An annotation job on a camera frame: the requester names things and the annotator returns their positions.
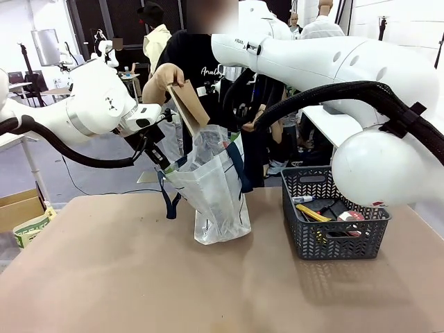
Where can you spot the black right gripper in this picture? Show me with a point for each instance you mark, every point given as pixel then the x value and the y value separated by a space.
pixel 243 112

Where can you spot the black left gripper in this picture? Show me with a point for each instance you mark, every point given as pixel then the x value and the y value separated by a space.
pixel 145 140

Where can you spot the brown cardboard envelope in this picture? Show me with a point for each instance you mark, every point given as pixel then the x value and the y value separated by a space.
pixel 190 107

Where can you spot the grey plastic basket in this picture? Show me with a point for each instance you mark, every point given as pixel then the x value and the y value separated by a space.
pixel 333 246

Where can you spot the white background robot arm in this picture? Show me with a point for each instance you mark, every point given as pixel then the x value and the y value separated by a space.
pixel 105 48

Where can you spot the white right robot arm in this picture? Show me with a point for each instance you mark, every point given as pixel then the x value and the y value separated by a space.
pixel 347 59

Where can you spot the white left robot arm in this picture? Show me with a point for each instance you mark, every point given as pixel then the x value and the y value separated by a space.
pixel 90 107

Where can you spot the person's right forearm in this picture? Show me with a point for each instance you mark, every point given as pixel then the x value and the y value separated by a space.
pixel 152 92

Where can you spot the green white paper bag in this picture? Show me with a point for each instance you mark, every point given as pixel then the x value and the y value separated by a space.
pixel 31 229

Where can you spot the person's left hand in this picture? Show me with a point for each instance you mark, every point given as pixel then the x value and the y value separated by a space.
pixel 249 127

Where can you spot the person's right hand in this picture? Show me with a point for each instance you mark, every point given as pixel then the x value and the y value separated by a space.
pixel 170 74

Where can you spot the grey mannequin floor plate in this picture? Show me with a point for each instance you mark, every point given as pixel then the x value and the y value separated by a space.
pixel 147 178

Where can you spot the white side table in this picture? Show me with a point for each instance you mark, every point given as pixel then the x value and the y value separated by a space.
pixel 322 121

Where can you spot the person in black t-shirt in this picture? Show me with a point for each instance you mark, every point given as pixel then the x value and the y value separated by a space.
pixel 194 55

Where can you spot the white marker pen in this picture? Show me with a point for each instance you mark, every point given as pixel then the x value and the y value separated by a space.
pixel 301 199

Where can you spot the yellow utility knife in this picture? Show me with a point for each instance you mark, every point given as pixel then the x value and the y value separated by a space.
pixel 312 213

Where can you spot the mannequin with cream hoodie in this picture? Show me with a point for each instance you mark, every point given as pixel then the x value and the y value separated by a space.
pixel 156 38

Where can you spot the seated person in black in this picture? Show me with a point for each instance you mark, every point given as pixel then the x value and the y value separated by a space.
pixel 118 43

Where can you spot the black flat case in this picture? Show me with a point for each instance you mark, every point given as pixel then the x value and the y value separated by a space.
pixel 338 206

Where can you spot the red white tape roll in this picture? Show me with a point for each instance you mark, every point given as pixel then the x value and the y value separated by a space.
pixel 350 216

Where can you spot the black tripod stand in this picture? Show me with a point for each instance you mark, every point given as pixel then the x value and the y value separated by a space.
pixel 382 27
pixel 31 79

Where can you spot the brown cardboard box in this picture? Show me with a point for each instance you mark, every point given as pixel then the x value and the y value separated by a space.
pixel 17 208

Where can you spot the black slanted pole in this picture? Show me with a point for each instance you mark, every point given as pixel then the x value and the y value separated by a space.
pixel 440 52

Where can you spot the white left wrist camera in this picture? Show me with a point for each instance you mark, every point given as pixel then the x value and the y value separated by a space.
pixel 170 115

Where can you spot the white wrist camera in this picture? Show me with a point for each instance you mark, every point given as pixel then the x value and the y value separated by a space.
pixel 208 89
pixel 170 115

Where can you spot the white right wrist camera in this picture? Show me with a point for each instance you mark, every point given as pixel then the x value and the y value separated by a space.
pixel 208 89

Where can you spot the grey wall panel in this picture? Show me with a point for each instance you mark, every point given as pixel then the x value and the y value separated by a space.
pixel 45 46

